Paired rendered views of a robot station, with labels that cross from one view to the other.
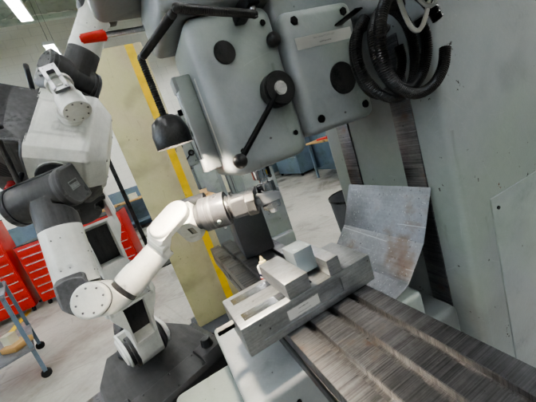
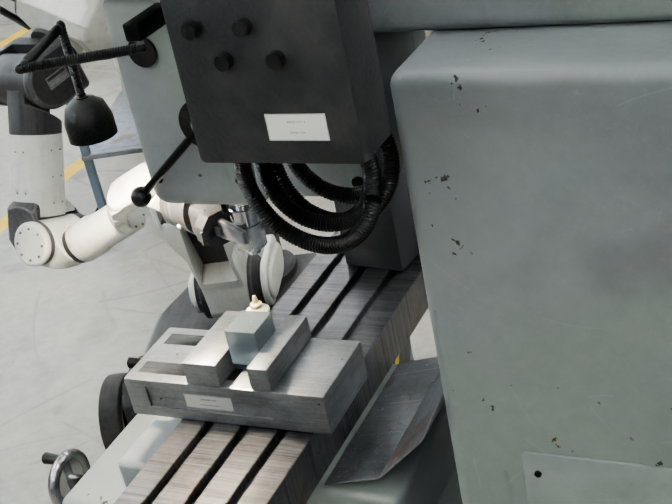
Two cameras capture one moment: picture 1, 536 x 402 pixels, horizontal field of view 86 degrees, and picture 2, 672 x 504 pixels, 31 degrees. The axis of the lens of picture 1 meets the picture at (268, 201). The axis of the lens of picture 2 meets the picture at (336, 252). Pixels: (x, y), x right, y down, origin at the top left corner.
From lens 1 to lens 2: 149 cm
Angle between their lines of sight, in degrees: 48
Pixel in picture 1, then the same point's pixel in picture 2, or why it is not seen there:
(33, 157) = (27, 18)
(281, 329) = (175, 408)
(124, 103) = not seen: outside the picture
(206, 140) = not seen: hidden behind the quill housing
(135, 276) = (82, 239)
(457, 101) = (451, 271)
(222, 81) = (138, 87)
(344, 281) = (274, 408)
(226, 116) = (141, 129)
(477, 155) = (495, 370)
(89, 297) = (30, 240)
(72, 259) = (29, 184)
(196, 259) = not seen: hidden behind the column
